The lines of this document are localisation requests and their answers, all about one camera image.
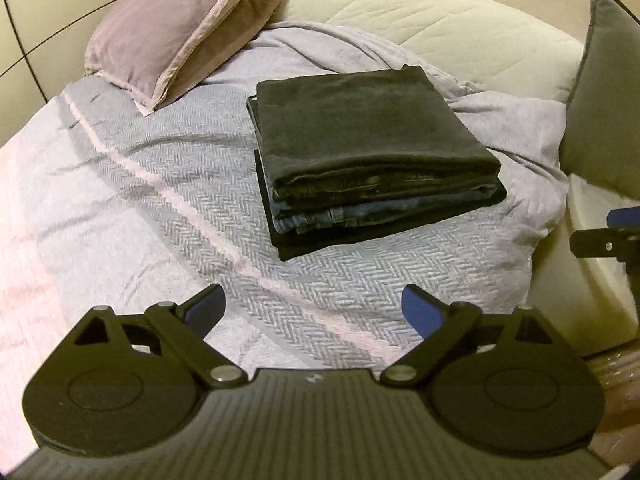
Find grey-green pillow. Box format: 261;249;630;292
558;0;640;197

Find folded blue jeans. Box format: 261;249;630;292
271;182;502;236

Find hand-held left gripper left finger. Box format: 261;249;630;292
72;284;248;389

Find cream padded bed frame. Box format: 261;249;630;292
529;174;640;357

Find stack of folded dark clothes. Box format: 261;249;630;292
254;149;508;262

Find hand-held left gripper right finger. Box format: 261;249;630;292
380;284;556;389

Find dark grey pants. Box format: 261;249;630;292
246;64;502;202

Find mauve pillow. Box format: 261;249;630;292
83;0;257;117

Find pink bedspread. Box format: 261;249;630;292
0;100;116;431

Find grey herringbone blanket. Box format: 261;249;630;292
39;21;572;378

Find beige pillow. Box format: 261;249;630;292
150;0;294;107

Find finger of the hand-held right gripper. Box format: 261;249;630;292
569;209;640;265

